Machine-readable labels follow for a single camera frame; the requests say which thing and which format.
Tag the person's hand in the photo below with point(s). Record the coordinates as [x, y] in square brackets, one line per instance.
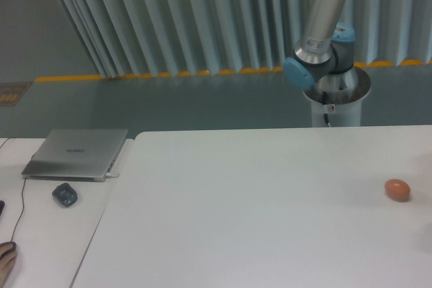
[7, 262]

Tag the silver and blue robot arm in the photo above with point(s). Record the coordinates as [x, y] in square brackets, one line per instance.
[324, 25]

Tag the black computer mouse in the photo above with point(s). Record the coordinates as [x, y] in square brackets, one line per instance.
[11, 247]

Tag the black keyboard edge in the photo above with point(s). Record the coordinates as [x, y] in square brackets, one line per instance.
[2, 206]

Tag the silver closed laptop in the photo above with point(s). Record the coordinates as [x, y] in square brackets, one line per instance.
[76, 154]

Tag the brown egg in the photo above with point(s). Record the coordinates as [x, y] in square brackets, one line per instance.
[397, 190]

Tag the white corrugated partition wall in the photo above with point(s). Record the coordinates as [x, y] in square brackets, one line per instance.
[156, 37]

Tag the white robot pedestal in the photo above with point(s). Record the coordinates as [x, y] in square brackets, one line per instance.
[336, 100]

